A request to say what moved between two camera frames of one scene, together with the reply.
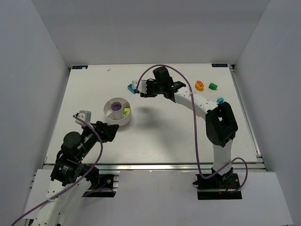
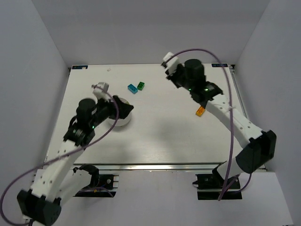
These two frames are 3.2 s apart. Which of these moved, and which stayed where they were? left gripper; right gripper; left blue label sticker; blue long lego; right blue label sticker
Moved: left gripper; right gripper
Stayed: right blue label sticker; blue long lego; left blue label sticker
